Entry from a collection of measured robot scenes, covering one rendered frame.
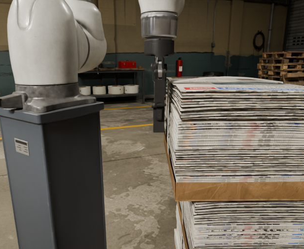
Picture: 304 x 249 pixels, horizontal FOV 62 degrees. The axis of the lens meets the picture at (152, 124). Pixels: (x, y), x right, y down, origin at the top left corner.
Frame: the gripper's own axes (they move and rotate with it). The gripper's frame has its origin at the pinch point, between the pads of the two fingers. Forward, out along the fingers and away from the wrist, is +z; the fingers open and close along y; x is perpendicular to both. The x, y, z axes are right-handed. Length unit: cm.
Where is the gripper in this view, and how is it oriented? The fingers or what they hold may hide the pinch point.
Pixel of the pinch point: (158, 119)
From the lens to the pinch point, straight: 68.3
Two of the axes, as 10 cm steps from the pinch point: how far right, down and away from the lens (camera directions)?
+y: -0.1, -2.5, 9.7
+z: 0.0, 9.7, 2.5
